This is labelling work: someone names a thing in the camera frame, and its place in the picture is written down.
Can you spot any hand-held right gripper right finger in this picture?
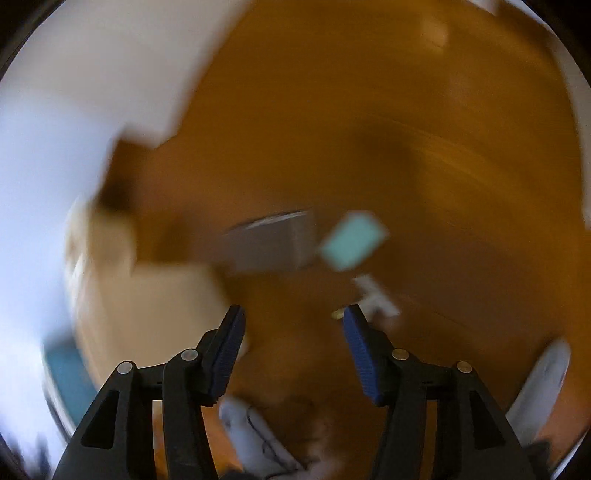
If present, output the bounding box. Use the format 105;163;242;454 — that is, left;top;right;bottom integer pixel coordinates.
342;305;551;480

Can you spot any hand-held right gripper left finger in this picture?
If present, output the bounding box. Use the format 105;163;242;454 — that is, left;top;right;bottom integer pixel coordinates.
53;305;247;480

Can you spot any white printed wrapper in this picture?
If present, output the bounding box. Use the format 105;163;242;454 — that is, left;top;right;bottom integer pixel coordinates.
352;274;402;320

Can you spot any beige square trash bin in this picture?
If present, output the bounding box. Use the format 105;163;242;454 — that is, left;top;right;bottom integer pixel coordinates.
67;198;252;374

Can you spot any long white box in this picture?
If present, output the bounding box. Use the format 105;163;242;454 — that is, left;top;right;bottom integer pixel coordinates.
217;210;318;274

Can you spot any teal packet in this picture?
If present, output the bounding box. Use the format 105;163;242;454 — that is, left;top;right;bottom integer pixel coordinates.
320;210;390;272

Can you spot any grey slipper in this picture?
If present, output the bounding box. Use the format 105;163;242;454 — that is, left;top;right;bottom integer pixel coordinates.
505;338;572;441
218;396;305;477

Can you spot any teal storage box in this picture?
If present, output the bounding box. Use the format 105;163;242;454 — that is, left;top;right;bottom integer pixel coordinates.
42;342;101;428

